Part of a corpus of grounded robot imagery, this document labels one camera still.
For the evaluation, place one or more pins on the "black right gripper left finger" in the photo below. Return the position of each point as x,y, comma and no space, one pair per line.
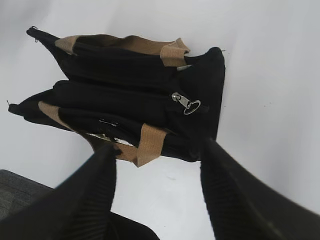
78,209

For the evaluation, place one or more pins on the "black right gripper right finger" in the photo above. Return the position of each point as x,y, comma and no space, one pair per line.
241,207

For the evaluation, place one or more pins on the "silver zipper pull with ring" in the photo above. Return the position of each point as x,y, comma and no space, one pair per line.
189,106

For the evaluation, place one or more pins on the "black canvas tote bag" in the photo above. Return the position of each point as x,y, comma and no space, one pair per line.
118,90

